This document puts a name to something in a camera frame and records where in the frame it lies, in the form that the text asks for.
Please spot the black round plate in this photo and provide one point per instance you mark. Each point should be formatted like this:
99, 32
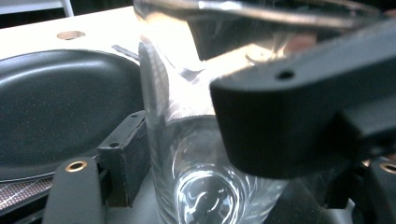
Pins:
62, 109

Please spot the steel cutlery piece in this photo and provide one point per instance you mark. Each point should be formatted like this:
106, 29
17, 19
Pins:
124, 51

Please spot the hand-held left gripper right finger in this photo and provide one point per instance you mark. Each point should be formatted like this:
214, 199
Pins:
306, 205

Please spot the white metal stand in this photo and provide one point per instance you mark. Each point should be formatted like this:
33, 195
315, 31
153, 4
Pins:
31, 6

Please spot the grey striped woven placemat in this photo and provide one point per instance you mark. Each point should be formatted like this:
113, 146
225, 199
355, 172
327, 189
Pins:
18, 193

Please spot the clear drinking glass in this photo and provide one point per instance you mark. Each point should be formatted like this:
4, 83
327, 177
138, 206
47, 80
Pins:
186, 149

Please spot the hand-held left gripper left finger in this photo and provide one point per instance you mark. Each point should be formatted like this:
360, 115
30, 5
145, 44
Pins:
121, 168

